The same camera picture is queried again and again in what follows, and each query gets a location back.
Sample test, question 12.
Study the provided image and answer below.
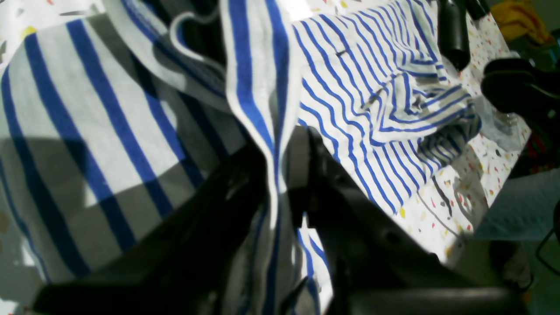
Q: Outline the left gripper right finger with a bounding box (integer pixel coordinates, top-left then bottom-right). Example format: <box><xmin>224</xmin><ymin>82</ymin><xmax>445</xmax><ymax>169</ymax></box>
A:
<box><xmin>287</xmin><ymin>127</ymin><xmax>525</xmax><ymax>315</ymax></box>

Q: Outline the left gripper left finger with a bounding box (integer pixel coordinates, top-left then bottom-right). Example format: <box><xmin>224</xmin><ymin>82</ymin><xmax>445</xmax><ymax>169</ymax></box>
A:
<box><xmin>33</xmin><ymin>145</ymin><xmax>265</xmax><ymax>315</ymax></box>

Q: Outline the blue white striped t-shirt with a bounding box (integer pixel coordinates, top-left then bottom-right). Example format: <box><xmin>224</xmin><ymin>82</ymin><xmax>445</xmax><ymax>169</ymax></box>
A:
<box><xmin>1</xmin><ymin>0</ymin><xmax>481</xmax><ymax>315</ymax></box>

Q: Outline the clear plastic screw box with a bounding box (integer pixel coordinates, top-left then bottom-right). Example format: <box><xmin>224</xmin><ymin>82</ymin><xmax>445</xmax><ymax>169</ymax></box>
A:
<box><xmin>474</xmin><ymin>96</ymin><xmax>524</xmax><ymax>152</ymax></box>

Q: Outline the black angled tube part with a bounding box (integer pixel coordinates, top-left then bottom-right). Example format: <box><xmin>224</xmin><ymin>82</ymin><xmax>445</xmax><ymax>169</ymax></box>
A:
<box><xmin>438</xmin><ymin>0</ymin><xmax>470</xmax><ymax>72</ymax></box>

